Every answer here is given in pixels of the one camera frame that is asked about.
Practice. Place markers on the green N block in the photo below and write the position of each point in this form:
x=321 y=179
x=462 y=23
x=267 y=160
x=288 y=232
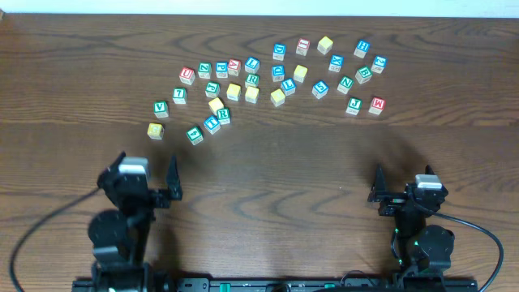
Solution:
x=345 y=84

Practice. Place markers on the green Z block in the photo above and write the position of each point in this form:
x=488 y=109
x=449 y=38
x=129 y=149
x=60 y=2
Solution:
x=205 y=70

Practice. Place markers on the blue 2 block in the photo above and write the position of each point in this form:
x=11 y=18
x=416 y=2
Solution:
x=378 y=64

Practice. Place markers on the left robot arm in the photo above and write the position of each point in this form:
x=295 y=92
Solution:
x=119 y=236

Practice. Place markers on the green 4 block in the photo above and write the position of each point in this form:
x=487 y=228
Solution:
x=195 y=135

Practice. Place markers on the blue l block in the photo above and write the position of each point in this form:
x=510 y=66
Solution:
x=288 y=86
x=252 y=65

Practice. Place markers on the blue D block lower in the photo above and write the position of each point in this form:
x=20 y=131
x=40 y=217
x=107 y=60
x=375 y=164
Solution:
x=278 y=73

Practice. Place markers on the green 7 block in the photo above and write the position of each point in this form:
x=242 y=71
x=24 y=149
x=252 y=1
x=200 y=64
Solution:
x=179 y=96

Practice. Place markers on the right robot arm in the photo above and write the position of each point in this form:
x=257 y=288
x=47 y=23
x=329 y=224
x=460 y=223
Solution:
x=423 y=251

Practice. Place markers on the blue P block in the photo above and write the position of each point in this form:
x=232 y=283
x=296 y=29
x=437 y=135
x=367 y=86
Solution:
x=221 y=69

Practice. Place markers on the green J block right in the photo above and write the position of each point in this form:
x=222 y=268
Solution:
x=354 y=105

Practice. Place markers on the yellow C block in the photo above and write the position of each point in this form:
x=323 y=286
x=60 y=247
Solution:
x=216 y=104

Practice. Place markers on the blue T block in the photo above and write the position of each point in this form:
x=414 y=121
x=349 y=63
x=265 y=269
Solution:
x=212 y=124

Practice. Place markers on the yellow block top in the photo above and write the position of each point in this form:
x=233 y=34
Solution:
x=324 y=45

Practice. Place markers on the red U block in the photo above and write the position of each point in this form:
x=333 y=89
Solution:
x=187 y=75

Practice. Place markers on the blue L block upper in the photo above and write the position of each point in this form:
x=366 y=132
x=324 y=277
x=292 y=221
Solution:
x=252 y=65

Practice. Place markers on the green j block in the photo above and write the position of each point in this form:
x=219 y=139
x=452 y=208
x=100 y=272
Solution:
x=212 y=89
x=354 y=105

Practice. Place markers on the blue L block lower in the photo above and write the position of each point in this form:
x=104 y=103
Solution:
x=288 y=86

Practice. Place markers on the green r block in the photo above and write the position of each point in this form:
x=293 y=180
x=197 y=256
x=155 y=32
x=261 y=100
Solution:
x=252 y=80
x=223 y=116

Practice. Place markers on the red A block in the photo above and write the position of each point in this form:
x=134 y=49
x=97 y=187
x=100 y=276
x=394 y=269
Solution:
x=234 y=67

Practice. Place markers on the green V block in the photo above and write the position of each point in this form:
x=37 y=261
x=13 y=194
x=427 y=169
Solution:
x=160 y=109

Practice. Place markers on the yellow K block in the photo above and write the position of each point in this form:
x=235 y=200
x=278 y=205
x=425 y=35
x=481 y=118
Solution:
x=233 y=92

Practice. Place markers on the green B block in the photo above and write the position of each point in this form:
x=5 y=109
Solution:
x=363 y=75

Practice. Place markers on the yellow O block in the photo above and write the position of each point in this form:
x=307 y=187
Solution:
x=277 y=97
x=300 y=73

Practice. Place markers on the blue X block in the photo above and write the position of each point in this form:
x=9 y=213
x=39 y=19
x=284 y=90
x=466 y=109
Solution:
x=336 y=63

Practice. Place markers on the blue 5 block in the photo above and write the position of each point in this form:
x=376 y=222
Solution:
x=320 y=89

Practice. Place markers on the yellow S block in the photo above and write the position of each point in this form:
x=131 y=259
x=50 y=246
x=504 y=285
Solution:
x=252 y=94

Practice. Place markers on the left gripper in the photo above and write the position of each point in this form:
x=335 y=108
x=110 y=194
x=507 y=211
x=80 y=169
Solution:
x=150 y=195

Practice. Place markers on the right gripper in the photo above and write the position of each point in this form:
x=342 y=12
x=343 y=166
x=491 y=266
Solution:
x=379 y=191

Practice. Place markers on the red M block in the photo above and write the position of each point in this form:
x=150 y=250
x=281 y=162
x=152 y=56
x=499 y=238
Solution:
x=377 y=105

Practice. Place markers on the yellow G block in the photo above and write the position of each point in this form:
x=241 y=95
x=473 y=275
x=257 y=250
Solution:
x=155 y=131

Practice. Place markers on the green J block left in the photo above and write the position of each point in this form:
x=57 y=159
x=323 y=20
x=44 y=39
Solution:
x=212 y=89

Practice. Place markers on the blue H block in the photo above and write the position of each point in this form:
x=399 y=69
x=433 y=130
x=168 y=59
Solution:
x=361 y=49

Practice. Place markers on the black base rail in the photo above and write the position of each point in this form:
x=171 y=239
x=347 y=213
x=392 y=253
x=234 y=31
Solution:
x=206 y=285

